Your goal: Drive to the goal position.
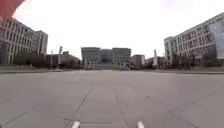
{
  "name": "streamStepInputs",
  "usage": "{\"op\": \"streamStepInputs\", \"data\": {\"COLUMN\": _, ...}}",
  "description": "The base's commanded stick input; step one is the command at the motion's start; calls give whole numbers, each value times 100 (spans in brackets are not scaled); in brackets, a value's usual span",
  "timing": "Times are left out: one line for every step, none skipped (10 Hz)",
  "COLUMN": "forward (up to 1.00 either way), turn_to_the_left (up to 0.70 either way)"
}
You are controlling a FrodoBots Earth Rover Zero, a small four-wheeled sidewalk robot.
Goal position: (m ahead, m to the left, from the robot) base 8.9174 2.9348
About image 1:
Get robot's own part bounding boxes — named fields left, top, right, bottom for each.
left=71, top=120, right=81, bottom=128
left=137, top=120, right=146, bottom=128

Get pole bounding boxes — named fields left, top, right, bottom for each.
left=57, top=45, right=64, bottom=70

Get grey paved plaza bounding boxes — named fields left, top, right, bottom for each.
left=0, top=68, right=224, bottom=128

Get pale monument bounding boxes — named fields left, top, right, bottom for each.
left=152, top=48, right=159, bottom=69

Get row of trees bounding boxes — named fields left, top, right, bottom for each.
left=169, top=48, right=224, bottom=70
left=11, top=52, right=52, bottom=69

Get red flag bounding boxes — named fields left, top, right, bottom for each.
left=0, top=0, right=26, bottom=20

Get large grey many-windowed building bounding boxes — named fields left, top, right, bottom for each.
left=163, top=12, right=224, bottom=67

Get grey twin-block building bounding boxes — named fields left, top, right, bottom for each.
left=80, top=46, right=132, bottom=70

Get large pale many-windowed building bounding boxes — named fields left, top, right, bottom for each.
left=0, top=16, right=49, bottom=66

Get small grey building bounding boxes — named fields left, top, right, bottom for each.
left=131, top=54, right=146, bottom=69

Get low brown building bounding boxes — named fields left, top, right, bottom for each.
left=45, top=50, right=82, bottom=70

